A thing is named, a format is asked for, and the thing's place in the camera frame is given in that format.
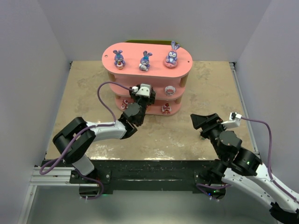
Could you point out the pink three-tier shelf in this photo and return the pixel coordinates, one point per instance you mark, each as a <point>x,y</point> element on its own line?
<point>158,76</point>

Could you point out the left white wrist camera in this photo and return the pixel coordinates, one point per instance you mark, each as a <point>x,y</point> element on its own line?
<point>143,90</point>

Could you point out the red pink cake toy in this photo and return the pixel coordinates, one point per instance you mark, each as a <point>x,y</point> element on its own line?
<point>124,104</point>

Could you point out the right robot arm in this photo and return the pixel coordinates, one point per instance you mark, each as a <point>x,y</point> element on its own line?
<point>241,168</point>

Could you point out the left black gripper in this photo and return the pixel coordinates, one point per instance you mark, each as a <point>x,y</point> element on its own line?
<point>152,99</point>

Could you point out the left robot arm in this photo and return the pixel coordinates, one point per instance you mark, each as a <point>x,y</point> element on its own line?
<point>74,140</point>

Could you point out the green board behind shelf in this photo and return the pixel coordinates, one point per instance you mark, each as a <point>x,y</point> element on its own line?
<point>161,42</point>

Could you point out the purple bunny with cupcake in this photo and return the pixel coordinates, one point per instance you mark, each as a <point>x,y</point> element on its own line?
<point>119,59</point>

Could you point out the purple bunny with bottle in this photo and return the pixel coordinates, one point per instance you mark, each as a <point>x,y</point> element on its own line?
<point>144,61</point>

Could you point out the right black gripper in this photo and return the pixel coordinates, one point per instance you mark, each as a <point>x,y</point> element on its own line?
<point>210,124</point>

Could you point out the aluminium rail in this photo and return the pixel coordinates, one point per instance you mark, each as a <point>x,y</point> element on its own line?
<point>56,177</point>

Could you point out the black base frame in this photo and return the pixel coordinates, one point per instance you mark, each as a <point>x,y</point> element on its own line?
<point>166,175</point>

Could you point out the pink white toy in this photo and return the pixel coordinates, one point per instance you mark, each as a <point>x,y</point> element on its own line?
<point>169,90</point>

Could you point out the red white strawberry toy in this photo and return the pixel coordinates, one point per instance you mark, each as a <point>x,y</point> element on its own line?
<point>166,109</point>

